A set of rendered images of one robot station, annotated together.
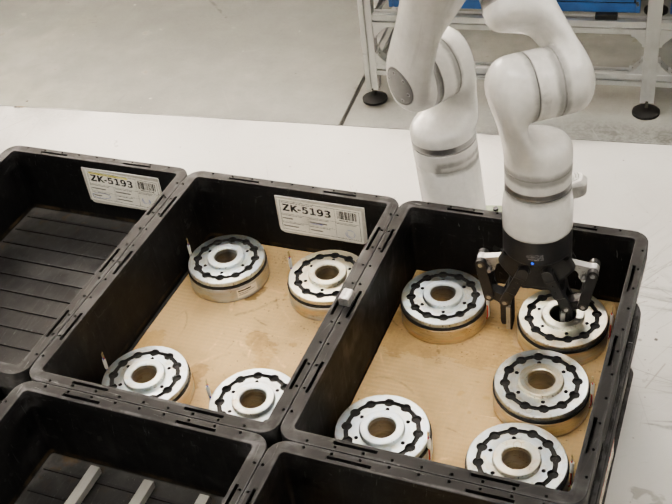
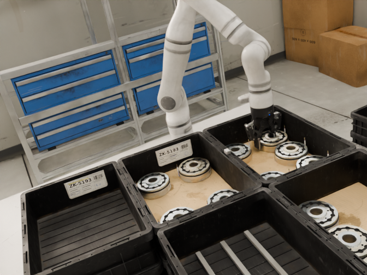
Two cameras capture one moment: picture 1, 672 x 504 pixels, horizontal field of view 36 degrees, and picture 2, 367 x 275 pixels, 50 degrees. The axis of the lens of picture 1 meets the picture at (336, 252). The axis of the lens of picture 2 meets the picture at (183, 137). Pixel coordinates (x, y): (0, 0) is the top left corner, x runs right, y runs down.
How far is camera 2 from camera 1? 0.82 m
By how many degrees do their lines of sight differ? 38
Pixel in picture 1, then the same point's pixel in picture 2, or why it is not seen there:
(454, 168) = (189, 128)
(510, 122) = (260, 62)
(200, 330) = (168, 204)
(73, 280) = (93, 225)
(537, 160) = (266, 75)
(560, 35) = (256, 35)
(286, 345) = (203, 190)
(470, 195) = not seen: hidden behind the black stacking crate
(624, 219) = not seen: hidden behind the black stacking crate
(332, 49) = (9, 185)
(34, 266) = (68, 232)
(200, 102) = not seen: outside the picture
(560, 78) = (265, 45)
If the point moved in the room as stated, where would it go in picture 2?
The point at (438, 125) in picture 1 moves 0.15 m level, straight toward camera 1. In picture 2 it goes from (179, 115) to (206, 124)
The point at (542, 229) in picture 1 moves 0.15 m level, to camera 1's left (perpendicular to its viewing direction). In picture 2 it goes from (270, 100) to (243, 120)
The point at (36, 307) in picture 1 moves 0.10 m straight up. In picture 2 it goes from (90, 239) to (80, 211)
